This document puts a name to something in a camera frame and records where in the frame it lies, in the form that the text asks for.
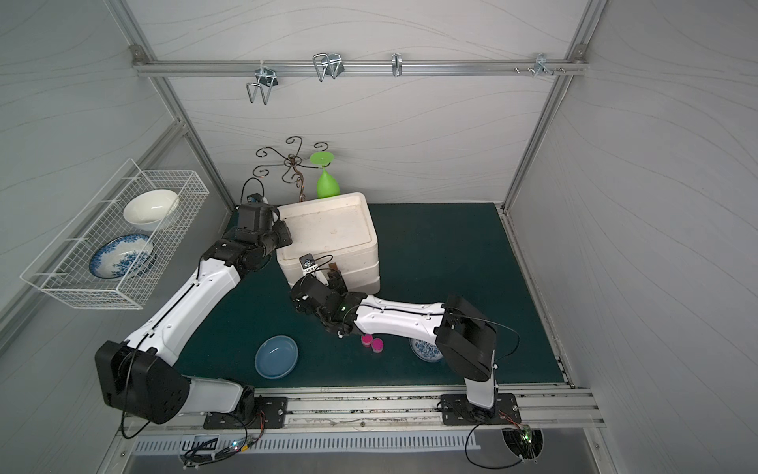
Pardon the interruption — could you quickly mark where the white three-drawer cabinet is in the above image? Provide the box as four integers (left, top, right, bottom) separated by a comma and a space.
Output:
276, 193, 380, 294

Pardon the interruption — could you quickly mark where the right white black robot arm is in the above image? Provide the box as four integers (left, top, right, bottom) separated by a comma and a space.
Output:
289, 271, 497, 413

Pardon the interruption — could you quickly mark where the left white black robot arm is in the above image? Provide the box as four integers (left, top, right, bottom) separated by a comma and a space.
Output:
95, 203, 292, 425

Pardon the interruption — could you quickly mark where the brown metal cup rack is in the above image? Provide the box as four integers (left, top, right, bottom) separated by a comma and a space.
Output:
252, 135, 318, 203

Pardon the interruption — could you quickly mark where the plain blue bowl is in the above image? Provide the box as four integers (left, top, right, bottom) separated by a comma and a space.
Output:
255, 335, 299, 380

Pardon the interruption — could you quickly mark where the green plastic wine glass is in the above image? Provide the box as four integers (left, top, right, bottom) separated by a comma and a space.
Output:
310, 151, 341, 199

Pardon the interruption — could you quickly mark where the blue white patterned bowl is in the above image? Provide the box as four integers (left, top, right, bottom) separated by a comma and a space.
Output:
410, 339, 443, 363

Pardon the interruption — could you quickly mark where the white bowl in basket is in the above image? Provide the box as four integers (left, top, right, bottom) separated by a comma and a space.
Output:
122, 190, 180, 231

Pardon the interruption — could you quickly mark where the blue patterned bowl in basket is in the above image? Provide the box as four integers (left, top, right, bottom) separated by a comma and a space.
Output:
89, 233, 154, 280

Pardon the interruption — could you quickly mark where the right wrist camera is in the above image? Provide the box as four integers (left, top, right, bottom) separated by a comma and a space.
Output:
299, 254, 319, 275

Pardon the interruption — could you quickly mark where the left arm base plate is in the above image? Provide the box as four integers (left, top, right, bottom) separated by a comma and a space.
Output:
203, 395, 288, 430

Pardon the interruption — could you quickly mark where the white wire basket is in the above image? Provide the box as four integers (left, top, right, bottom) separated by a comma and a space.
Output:
21, 160, 209, 310

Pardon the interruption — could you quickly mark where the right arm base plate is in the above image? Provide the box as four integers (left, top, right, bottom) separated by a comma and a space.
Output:
435, 393, 521, 427

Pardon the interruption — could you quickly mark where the aluminium top rail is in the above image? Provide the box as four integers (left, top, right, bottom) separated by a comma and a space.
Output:
133, 57, 590, 78

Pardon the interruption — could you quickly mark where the black cable right base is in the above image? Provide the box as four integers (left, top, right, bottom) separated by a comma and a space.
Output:
458, 414, 534, 469

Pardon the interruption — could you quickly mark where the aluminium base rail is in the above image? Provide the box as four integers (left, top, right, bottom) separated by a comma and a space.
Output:
117, 384, 606, 436

